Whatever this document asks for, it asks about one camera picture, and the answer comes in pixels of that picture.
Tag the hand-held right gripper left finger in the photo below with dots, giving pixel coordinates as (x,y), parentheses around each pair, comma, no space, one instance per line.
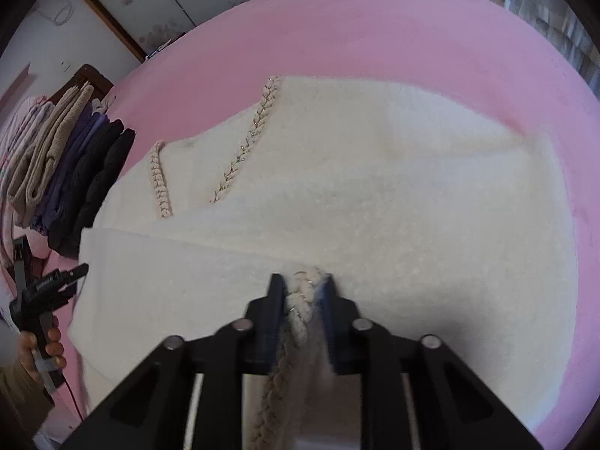
(265,333)

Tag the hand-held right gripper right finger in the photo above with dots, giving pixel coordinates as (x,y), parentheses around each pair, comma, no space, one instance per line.
(347,333)

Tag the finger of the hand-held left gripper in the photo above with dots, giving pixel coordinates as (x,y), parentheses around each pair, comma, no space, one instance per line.
(75,276)

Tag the white fuzzy cardigan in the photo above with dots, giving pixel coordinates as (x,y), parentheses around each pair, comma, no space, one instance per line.
(375,225)

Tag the person's left forearm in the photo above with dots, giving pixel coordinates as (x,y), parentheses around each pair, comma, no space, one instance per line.
(18,398)

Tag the person's left hand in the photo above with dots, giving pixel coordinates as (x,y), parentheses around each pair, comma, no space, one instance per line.
(56,349)

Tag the folded black garment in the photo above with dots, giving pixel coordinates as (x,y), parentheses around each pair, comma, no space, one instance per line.
(98,183)

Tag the folded purple garment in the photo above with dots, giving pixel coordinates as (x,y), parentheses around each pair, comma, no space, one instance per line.
(70,164)

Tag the dark wooden headboard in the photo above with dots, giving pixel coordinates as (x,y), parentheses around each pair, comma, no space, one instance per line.
(93,77)

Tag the small white blue box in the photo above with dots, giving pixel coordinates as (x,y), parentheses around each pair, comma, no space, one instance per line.
(159,49)

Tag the pink bed blanket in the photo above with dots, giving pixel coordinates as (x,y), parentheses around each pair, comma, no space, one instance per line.
(398,42)

